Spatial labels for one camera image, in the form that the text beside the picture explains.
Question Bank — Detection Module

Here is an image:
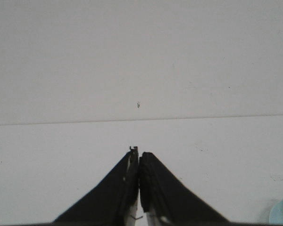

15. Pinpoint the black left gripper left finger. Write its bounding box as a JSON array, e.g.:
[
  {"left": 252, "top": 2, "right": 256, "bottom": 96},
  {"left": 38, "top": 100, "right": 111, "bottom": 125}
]
[{"left": 53, "top": 146, "right": 139, "bottom": 223}]

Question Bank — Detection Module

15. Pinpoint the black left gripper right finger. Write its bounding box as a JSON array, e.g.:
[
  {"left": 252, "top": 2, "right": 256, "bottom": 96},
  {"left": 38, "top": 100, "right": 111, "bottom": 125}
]
[{"left": 139, "top": 152, "right": 229, "bottom": 223}]

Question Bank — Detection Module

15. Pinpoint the light blue round plate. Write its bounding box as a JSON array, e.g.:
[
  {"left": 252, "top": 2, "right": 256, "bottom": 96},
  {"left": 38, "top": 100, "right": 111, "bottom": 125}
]
[{"left": 269, "top": 200, "right": 283, "bottom": 225}]

